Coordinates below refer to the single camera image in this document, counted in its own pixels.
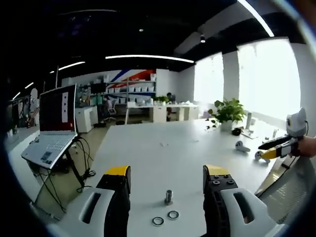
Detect black monitor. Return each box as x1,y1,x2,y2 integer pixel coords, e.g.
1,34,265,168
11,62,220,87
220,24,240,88
90,83,107,92

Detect white office desk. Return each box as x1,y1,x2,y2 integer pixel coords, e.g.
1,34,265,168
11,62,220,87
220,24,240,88
125,101,199,124

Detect potted green plant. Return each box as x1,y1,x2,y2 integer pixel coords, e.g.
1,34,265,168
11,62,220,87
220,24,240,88
207,97,247,132

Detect metal threaded stud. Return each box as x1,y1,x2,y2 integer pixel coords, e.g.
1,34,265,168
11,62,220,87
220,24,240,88
164,190,174,205

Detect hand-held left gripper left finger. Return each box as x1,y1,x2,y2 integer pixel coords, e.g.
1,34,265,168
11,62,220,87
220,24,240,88
48,165,132,237

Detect black laptop stand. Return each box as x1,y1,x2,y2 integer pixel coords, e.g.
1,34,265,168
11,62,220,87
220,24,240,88
63,138,86,188

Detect grey mesh office chair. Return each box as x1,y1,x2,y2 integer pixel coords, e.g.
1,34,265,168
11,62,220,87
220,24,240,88
254,156,316,226

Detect black cables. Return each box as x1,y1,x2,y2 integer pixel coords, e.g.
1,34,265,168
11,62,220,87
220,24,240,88
32,135,97,214

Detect white handheld controller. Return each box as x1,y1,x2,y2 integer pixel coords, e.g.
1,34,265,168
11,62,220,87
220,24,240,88
235,140,251,153
254,151,272,164

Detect white open laptop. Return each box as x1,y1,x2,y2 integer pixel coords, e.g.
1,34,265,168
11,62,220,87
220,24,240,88
21,83,79,170

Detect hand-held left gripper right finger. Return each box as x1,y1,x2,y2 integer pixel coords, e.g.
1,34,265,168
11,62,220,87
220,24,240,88
202,164,287,237

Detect white cabinet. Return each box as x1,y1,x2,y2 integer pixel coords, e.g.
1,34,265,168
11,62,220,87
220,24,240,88
75,106,100,134

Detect small green plants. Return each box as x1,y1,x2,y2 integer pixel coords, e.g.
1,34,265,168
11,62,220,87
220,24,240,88
152,95,170,106

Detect person's right hand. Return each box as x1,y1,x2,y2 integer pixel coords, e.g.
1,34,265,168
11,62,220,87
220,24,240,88
298,135,316,157

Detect white storage shelf with bins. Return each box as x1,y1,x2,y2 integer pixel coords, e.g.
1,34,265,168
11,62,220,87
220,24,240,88
105,73,158,104

